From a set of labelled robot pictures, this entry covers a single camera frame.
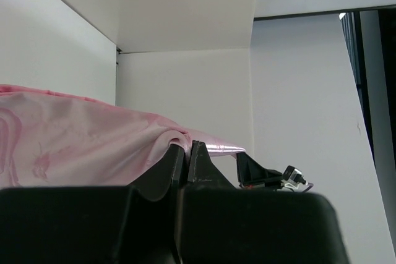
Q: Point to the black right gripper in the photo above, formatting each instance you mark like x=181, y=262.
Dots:
x=252, y=175

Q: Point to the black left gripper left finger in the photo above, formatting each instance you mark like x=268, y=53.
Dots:
x=155, y=183

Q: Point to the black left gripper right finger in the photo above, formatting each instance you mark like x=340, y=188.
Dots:
x=201, y=169

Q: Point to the pink satin rose placemat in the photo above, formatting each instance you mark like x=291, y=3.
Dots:
x=55, y=139

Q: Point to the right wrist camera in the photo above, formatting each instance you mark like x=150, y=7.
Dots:
x=292, y=178

